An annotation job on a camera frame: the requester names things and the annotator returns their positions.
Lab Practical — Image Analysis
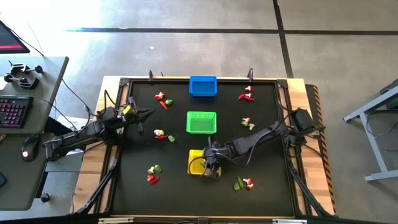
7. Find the grey metal stand frame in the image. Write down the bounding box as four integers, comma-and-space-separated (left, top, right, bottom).
343, 79, 398, 183

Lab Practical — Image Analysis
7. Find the green plastic basket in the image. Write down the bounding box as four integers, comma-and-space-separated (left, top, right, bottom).
185, 111, 218, 135

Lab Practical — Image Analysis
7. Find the grey flat plate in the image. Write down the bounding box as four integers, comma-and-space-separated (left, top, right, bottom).
45, 148, 84, 174

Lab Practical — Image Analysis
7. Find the light grey desk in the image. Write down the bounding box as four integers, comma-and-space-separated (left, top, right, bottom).
0, 55, 70, 135

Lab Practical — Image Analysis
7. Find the black desk leg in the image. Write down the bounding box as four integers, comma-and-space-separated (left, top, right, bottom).
45, 116, 78, 139

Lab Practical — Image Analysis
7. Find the yellow black hazard strip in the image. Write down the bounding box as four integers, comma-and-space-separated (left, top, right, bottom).
306, 83, 337, 215

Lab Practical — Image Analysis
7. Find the dark grey desk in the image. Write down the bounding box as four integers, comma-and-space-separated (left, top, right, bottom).
0, 132, 56, 212

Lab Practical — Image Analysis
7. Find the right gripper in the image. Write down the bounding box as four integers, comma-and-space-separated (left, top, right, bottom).
202, 143, 224, 181

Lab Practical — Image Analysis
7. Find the silver metal bracket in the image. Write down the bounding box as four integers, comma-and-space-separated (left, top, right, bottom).
98, 217, 134, 224
272, 218, 308, 224

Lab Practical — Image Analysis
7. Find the dark green equipment box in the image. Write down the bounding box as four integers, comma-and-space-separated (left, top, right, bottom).
379, 79, 398, 110

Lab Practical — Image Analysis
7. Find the yellow plastic basket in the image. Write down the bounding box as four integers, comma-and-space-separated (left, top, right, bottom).
187, 149, 223, 179

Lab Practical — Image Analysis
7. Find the computer monitor with red line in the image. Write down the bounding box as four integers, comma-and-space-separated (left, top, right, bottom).
0, 20, 31, 55

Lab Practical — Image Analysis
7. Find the black backlit keyboard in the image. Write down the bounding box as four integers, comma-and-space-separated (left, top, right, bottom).
0, 95, 35, 129

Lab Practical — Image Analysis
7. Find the black screw clamp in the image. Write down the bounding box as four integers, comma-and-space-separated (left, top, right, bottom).
2, 73, 40, 90
7, 61, 44, 76

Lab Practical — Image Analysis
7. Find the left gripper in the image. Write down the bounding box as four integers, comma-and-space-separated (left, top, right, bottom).
116, 96, 155, 136

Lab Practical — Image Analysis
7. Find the black table mat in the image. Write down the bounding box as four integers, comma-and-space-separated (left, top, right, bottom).
111, 81, 295, 217

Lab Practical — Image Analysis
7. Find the black aluminium table frame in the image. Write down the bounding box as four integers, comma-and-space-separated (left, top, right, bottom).
70, 76, 335, 218

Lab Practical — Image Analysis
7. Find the blue plastic basket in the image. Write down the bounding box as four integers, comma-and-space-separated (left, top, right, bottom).
188, 75, 218, 98

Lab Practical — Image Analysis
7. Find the black computer mouse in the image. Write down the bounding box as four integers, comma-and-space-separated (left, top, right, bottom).
21, 134, 40, 163

